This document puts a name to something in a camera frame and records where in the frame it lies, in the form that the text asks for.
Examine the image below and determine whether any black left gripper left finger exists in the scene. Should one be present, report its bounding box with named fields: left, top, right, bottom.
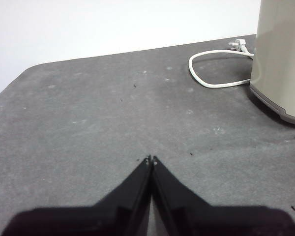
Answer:
left=1, top=154, right=152, bottom=236

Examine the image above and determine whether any white toaster power cord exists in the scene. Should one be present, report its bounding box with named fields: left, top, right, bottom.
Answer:
left=188, top=39, right=255, bottom=89

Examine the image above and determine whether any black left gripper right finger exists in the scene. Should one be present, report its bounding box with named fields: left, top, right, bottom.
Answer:
left=152, top=155, right=295, bottom=236

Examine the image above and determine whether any cream two-slot toaster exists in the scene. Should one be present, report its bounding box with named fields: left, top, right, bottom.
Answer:
left=249, top=0, right=295, bottom=129

